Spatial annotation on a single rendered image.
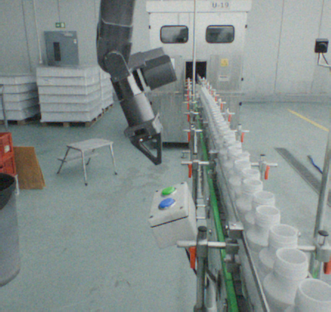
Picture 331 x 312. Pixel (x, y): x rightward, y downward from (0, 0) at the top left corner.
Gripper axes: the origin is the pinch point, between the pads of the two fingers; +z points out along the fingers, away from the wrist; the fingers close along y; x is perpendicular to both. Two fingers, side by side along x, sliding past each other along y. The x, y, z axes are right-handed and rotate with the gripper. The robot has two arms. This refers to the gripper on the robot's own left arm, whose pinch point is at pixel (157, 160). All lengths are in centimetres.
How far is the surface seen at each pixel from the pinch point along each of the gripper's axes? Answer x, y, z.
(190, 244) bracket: -3.2, -15.0, 12.4
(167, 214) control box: 0.0, -9.9, 7.9
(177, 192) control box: -1.9, -1.4, 7.8
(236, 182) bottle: -14.6, 3.5, 11.8
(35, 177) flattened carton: 179, 246, 45
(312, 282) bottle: -18.0, -34.3, 8.9
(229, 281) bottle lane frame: -7.2, -14.1, 22.5
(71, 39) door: 304, 956, -180
